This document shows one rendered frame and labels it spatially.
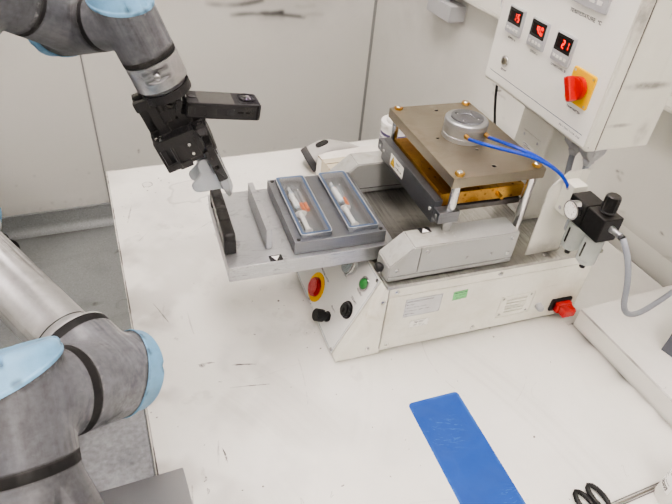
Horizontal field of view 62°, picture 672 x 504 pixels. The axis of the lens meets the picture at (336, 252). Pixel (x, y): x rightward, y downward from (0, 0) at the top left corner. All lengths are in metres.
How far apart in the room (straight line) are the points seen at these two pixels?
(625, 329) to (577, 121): 0.45
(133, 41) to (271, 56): 1.74
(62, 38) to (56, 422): 0.48
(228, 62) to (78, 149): 0.71
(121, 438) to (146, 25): 0.62
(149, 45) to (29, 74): 1.65
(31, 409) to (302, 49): 2.08
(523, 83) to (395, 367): 0.58
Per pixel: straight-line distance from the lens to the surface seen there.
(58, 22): 0.84
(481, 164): 1.00
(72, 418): 0.74
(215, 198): 1.01
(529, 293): 1.18
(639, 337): 1.27
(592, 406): 1.16
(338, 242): 0.96
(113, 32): 0.81
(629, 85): 1.01
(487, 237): 1.02
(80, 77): 2.44
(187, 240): 1.35
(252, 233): 0.99
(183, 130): 0.87
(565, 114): 1.06
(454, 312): 1.10
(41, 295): 0.89
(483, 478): 0.99
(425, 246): 0.96
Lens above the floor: 1.57
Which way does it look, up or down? 39 degrees down
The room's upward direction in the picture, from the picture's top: 6 degrees clockwise
